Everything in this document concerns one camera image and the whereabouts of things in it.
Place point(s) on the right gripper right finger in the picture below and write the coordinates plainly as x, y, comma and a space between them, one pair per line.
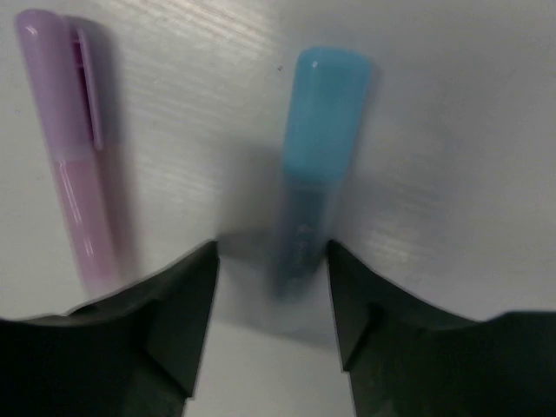
406, 357

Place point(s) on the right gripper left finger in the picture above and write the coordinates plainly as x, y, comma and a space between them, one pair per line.
136, 352

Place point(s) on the blue highlighter pen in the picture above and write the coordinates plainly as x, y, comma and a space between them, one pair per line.
324, 116

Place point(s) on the purple highlighter pen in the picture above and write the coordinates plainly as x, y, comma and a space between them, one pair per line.
59, 64

